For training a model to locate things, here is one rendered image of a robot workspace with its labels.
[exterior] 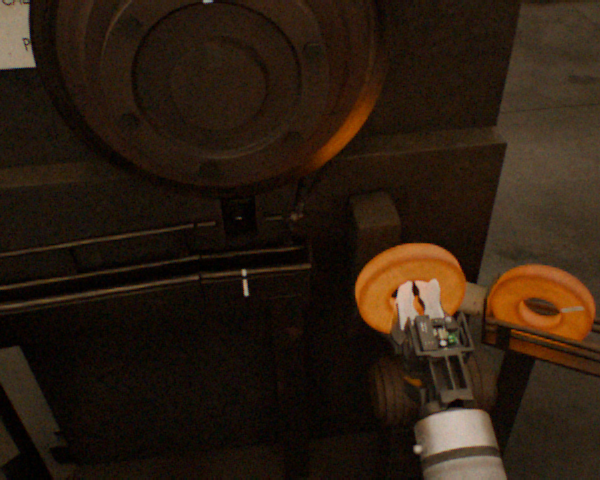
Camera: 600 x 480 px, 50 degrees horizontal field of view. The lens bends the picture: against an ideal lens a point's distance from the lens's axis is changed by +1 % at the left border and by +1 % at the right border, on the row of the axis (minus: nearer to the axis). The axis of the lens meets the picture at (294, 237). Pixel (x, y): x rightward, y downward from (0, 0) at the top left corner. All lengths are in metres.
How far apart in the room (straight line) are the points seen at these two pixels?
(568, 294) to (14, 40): 0.91
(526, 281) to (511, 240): 1.28
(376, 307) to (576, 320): 0.34
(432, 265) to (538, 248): 1.47
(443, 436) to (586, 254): 1.65
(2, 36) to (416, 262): 0.68
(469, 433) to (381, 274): 0.24
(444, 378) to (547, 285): 0.32
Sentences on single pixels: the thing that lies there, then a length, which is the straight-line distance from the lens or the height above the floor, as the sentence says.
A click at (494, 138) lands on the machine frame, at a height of 0.87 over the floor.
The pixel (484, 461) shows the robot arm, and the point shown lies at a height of 0.83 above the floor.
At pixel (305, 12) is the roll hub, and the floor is 1.20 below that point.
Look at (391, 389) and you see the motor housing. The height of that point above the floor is 0.52.
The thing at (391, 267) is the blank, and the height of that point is 0.89.
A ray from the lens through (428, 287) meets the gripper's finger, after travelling 0.88.
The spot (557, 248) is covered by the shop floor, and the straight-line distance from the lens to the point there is 2.35.
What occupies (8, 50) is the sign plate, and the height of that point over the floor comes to 1.09.
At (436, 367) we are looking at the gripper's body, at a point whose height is 0.85.
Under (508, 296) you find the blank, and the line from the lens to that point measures 1.10.
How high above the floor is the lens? 1.48
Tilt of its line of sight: 41 degrees down
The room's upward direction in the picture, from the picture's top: 3 degrees counter-clockwise
